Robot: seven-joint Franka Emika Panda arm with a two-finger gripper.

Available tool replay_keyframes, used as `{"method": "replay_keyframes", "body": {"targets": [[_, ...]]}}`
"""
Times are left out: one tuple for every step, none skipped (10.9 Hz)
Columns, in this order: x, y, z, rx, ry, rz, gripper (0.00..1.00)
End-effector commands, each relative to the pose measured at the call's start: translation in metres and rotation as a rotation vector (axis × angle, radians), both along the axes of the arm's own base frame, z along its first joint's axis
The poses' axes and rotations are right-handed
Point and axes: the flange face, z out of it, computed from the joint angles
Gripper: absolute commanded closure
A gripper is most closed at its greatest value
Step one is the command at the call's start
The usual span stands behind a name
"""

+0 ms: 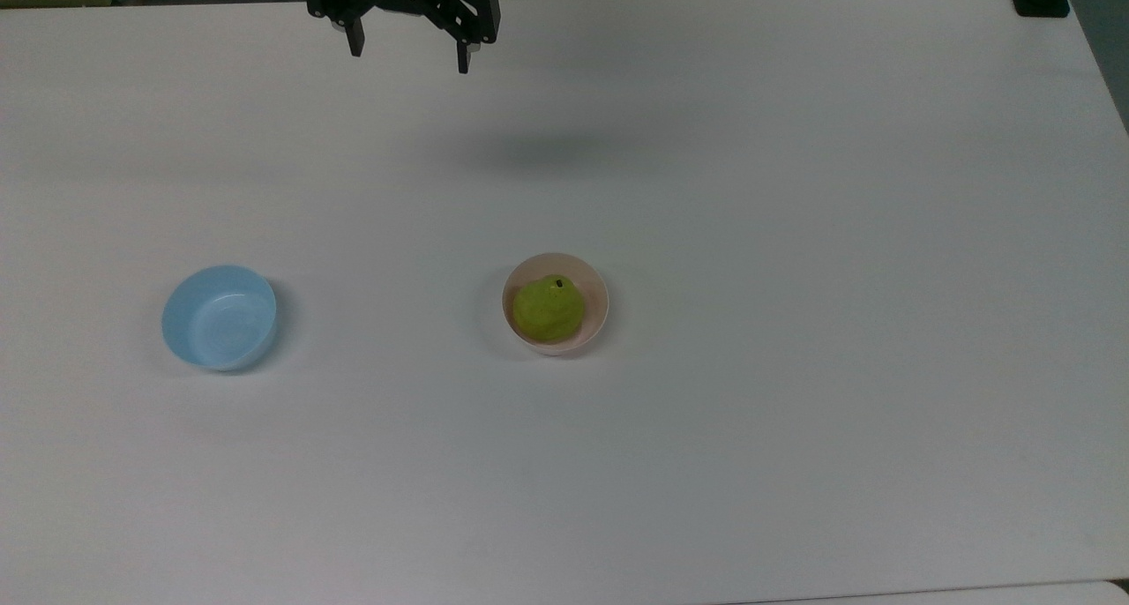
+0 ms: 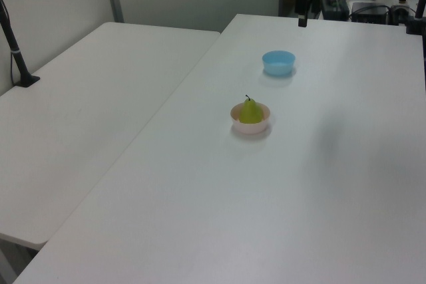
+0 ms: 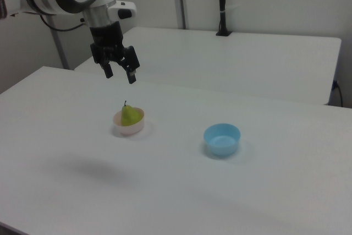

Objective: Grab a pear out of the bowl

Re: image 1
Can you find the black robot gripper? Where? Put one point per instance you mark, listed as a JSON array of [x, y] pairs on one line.
[[406, 1]]

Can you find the green pear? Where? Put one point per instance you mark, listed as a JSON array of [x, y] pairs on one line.
[[548, 309]]

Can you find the pink plastic bowl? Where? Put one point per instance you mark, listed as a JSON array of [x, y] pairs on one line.
[[598, 298]]

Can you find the light blue plastic bowl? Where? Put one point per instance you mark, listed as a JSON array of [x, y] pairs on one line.
[[219, 319]]

